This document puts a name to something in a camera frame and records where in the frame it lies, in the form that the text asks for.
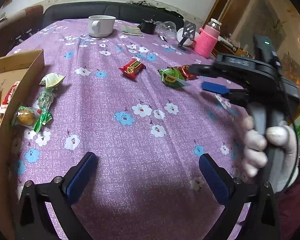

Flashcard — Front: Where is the clear plastic cup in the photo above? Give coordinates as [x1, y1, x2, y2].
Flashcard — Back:
[155, 21, 177, 40]

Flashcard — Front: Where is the black leather sofa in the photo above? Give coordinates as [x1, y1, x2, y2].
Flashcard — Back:
[42, 2, 184, 29]

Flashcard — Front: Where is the black phone stand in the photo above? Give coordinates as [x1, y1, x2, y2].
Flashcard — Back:
[177, 20, 196, 51]

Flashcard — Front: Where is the green clear candy wrapper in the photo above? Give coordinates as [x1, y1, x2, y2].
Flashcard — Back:
[34, 88, 55, 133]

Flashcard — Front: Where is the red white snack packet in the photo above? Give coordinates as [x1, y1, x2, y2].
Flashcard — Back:
[0, 81, 20, 114]

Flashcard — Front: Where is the brown armchair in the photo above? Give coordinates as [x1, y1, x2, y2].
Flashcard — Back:
[0, 5, 44, 57]

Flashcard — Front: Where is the yellow cake clear packet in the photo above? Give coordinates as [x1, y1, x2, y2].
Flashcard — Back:
[11, 105, 42, 129]

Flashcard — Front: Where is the green booklet on table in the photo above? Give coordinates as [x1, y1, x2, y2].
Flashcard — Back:
[121, 25, 143, 36]

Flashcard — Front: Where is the white round container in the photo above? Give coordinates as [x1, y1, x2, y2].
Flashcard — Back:
[176, 27, 200, 46]

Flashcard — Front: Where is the dark red candy packet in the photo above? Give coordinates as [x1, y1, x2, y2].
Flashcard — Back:
[175, 64, 197, 81]

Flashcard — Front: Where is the pink sleeved bottle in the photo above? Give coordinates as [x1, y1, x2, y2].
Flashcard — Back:
[194, 18, 222, 59]

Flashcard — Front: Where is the white ceramic mug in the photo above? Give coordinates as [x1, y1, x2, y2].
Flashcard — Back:
[88, 15, 116, 38]

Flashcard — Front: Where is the red square snack packet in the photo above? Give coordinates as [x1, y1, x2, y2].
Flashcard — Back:
[119, 59, 146, 79]

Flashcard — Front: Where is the purple floral tablecloth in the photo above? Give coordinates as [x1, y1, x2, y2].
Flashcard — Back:
[9, 20, 246, 239]

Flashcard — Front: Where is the wooden cabinet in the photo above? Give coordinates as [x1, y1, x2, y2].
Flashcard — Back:
[207, 0, 300, 131]

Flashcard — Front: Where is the small black cup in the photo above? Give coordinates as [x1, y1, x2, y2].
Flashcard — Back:
[138, 19, 156, 35]

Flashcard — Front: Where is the cardboard tray box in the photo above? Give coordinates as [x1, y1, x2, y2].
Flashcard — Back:
[0, 49, 45, 239]

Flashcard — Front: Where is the white gloved right hand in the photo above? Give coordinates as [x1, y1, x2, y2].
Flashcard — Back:
[242, 115, 300, 193]

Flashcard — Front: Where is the dark red forearm sleeve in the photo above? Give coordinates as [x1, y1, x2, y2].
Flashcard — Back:
[278, 161, 300, 239]

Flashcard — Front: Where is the white cream snack packet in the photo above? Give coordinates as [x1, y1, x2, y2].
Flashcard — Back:
[39, 73, 65, 88]

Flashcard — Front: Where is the green snack packet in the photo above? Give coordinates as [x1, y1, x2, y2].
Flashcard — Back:
[158, 68, 190, 88]

